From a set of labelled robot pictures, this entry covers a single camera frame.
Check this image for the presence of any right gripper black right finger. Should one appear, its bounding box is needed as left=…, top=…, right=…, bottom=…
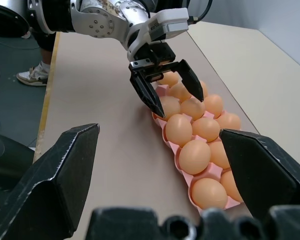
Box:
left=219, top=128, right=300, bottom=219

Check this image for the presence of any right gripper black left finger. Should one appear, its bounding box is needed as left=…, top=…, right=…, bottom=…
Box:
left=0, top=123, right=101, bottom=240

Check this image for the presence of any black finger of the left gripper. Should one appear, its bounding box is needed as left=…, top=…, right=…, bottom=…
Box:
left=129, top=71, right=166, bottom=119
left=163, top=59, right=205, bottom=103

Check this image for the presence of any brown egg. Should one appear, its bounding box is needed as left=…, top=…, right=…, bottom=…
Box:
left=180, top=96, right=206, bottom=121
left=178, top=139, right=212, bottom=175
left=203, top=93, right=225, bottom=119
left=219, top=170, right=244, bottom=203
left=208, top=141, right=231, bottom=170
left=199, top=79, right=209, bottom=100
left=157, top=71, right=180, bottom=88
left=168, top=82, right=192, bottom=103
left=214, top=112, right=242, bottom=131
left=165, top=113, right=193, bottom=148
left=157, top=96, right=182, bottom=120
left=191, top=116, right=221, bottom=143
left=190, top=177, right=229, bottom=210

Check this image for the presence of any pink egg tray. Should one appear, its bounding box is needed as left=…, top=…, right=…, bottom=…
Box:
left=151, top=84, right=245, bottom=216

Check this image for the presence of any white and olive sneaker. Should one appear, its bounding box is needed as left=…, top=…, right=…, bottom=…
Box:
left=16, top=61, right=51, bottom=87

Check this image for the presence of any person's leg in black shorts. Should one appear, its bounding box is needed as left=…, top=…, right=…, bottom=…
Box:
left=32, top=29, right=57, bottom=66

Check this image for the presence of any black round object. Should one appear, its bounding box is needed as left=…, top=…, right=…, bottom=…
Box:
left=0, top=0, right=31, bottom=39

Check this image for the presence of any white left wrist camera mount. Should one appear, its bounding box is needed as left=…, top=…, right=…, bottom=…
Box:
left=126, top=7, right=190, bottom=63

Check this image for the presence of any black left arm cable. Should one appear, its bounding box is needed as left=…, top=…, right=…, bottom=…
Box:
left=188, top=0, right=214, bottom=25

